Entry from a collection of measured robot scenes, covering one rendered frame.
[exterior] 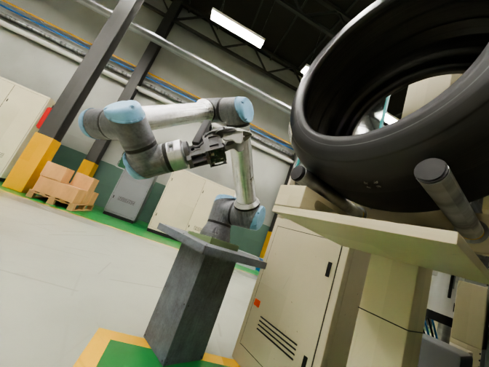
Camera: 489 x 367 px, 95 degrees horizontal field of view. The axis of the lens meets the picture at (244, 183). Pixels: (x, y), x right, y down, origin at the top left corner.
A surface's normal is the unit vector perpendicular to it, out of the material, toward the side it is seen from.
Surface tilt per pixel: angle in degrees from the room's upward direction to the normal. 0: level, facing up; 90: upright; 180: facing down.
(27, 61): 90
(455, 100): 98
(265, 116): 90
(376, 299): 90
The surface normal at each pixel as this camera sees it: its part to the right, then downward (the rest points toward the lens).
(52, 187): 0.32, -0.11
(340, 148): -0.80, -0.23
